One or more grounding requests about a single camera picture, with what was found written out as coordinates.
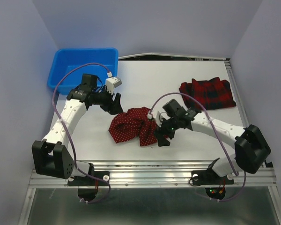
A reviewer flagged purple cable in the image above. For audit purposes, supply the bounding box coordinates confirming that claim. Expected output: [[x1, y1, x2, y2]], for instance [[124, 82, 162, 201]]
[[51, 63, 113, 204], [149, 92, 247, 203]]

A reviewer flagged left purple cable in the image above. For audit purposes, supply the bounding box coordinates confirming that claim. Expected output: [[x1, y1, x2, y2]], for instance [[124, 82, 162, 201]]
[[51, 63, 113, 204]]

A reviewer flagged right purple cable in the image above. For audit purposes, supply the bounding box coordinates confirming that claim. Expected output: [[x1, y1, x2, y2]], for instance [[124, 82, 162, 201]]
[[149, 92, 247, 203]]

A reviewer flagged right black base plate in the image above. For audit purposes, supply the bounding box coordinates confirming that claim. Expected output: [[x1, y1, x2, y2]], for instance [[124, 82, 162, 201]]
[[188, 170, 234, 187]]

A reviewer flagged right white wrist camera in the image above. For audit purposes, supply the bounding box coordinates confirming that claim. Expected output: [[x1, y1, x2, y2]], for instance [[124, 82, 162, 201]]
[[147, 111, 164, 127]]

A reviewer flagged red white-dotted skirt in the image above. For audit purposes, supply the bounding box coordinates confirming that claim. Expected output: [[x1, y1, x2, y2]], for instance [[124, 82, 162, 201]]
[[108, 107, 157, 147]]

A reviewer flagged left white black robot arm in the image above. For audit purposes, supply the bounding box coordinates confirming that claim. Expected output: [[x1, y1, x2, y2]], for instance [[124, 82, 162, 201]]
[[32, 73, 123, 185]]

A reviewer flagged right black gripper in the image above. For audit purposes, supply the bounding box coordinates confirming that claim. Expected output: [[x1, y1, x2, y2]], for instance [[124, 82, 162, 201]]
[[153, 114, 180, 147]]

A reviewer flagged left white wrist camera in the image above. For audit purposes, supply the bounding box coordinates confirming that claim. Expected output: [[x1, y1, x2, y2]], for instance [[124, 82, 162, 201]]
[[105, 77, 122, 94]]

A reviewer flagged blue plastic bin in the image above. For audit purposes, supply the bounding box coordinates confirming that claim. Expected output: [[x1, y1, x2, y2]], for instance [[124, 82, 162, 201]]
[[47, 48, 118, 95]]

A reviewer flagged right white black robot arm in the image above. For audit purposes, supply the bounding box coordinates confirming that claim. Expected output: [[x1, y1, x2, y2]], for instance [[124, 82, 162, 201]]
[[147, 99, 271, 186]]

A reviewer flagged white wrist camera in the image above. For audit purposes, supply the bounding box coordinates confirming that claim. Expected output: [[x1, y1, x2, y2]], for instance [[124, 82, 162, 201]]
[[147, 111, 164, 127], [105, 77, 122, 94]]

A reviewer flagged aluminium table frame rail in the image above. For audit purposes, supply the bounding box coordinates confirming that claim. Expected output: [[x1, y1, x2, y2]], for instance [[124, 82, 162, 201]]
[[28, 160, 277, 189]]

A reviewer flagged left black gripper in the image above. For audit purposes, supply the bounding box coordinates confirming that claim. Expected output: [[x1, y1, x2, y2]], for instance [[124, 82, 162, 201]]
[[92, 85, 123, 115]]

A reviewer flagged red navy plaid skirt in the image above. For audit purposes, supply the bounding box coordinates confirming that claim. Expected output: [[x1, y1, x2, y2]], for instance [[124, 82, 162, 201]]
[[179, 77, 236, 110]]

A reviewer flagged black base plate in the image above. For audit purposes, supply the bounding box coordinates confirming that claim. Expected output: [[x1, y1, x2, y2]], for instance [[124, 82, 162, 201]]
[[188, 170, 234, 187], [67, 171, 110, 187]]

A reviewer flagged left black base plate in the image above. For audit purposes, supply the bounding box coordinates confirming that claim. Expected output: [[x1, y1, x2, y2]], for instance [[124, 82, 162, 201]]
[[67, 171, 110, 187]]

